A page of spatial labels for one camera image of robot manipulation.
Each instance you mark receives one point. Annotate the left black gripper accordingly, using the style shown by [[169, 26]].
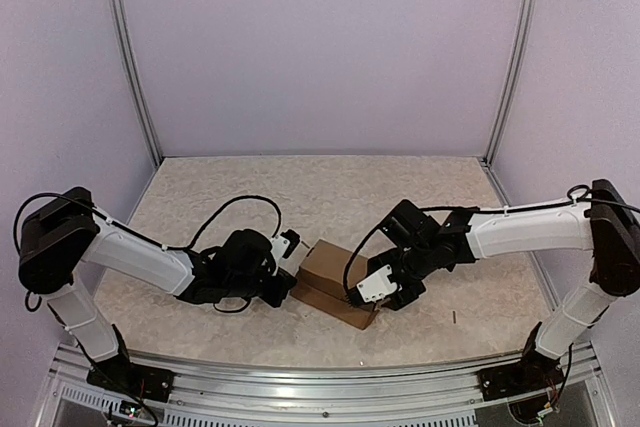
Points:
[[285, 283]]

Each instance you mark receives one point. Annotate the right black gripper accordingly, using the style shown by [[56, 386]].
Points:
[[398, 302]]

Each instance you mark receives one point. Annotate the brown cardboard paper box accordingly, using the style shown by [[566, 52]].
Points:
[[319, 285]]

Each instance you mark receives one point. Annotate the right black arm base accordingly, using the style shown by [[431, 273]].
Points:
[[521, 377]]

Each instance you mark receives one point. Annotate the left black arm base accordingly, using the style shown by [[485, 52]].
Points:
[[137, 380]]

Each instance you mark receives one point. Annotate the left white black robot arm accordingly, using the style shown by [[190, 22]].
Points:
[[53, 233]]

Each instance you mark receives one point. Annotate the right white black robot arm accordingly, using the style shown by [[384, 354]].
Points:
[[592, 218]]

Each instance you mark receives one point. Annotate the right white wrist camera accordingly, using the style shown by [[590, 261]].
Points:
[[375, 287]]

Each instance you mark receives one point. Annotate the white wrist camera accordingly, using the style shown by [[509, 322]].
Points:
[[375, 287], [284, 244]]

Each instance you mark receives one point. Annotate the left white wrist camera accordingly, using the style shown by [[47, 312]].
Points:
[[284, 244]]

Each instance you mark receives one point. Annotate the front aluminium frame rail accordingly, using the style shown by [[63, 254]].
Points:
[[218, 394]]

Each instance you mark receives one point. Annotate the right aluminium frame post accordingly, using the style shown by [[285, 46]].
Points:
[[516, 59]]

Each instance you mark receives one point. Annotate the aluminium frame post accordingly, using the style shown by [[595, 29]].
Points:
[[516, 59], [131, 71]]

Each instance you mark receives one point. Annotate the left aluminium frame post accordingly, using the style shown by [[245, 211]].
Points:
[[131, 71]]

